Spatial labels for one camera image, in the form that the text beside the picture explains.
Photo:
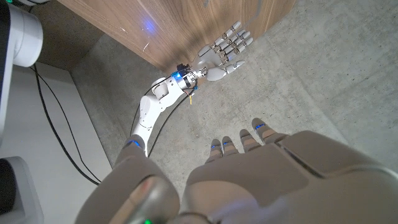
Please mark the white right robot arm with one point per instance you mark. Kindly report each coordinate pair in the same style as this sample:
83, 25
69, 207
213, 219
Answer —
149, 109

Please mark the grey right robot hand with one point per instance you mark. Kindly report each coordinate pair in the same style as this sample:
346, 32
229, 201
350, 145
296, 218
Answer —
214, 59

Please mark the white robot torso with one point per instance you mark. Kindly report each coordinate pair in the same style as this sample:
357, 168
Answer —
25, 40

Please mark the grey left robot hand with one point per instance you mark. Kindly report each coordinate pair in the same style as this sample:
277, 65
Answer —
264, 186

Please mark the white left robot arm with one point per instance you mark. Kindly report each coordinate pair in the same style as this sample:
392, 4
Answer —
18, 196

